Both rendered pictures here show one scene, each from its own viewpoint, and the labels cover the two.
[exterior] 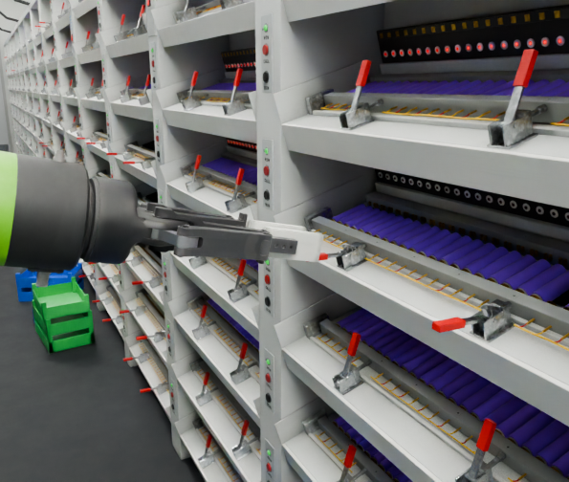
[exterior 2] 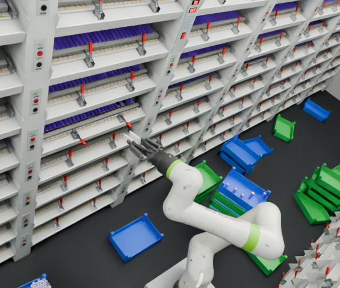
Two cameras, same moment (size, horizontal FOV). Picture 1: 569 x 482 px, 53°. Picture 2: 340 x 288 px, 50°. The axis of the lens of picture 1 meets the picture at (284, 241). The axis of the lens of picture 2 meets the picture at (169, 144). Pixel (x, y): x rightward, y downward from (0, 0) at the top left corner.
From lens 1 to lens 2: 1.79 m
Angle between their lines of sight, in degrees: 102
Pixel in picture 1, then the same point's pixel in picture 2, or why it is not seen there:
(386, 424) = (88, 157)
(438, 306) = (107, 124)
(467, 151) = (127, 95)
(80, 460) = not seen: outside the picture
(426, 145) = (116, 98)
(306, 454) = (44, 198)
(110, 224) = not seen: hidden behind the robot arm
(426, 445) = (98, 151)
